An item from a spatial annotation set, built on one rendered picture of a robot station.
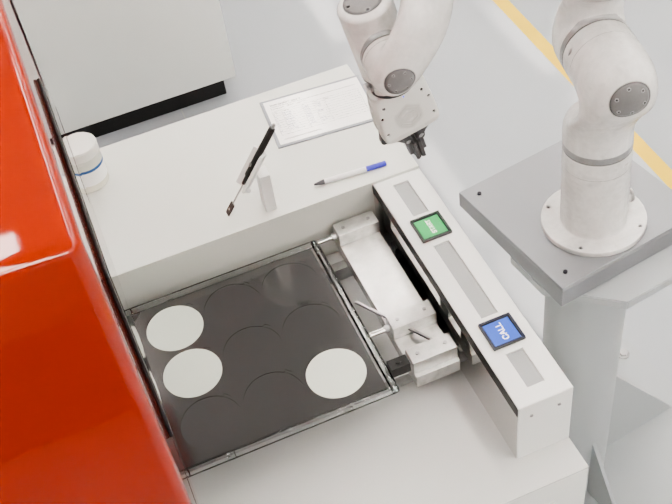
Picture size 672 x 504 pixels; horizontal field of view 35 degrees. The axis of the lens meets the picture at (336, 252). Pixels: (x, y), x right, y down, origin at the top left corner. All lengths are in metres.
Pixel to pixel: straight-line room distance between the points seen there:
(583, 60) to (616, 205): 0.32
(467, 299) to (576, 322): 0.41
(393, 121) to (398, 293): 0.34
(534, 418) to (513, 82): 2.16
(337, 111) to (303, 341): 0.52
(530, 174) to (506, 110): 1.48
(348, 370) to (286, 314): 0.17
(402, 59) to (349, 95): 0.63
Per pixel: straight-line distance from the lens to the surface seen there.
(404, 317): 1.81
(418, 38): 1.51
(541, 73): 3.73
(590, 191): 1.89
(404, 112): 1.70
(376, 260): 1.93
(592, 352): 2.19
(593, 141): 1.81
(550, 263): 1.94
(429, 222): 1.87
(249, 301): 1.88
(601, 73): 1.68
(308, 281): 1.89
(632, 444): 2.74
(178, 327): 1.87
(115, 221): 1.99
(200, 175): 2.03
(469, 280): 1.79
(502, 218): 2.02
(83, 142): 2.03
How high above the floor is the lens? 2.31
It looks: 47 degrees down
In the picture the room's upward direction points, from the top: 9 degrees counter-clockwise
